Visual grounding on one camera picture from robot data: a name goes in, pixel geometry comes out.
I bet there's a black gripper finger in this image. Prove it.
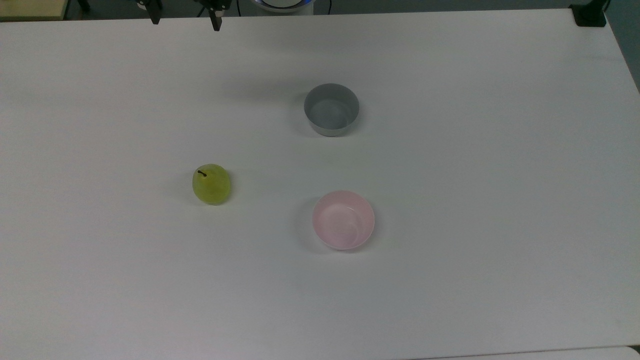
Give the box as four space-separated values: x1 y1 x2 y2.
137 0 162 25
196 0 231 32

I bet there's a green pear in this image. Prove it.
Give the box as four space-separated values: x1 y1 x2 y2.
192 163 232 205

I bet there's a grey bowl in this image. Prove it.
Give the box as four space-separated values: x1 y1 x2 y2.
303 83 361 137

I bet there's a pink bowl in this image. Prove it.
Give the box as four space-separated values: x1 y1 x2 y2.
312 189 376 251

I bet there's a light wooden furniture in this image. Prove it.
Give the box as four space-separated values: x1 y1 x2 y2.
0 0 69 21

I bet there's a black clamp pole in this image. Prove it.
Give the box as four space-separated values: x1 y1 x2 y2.
570 0 611 28

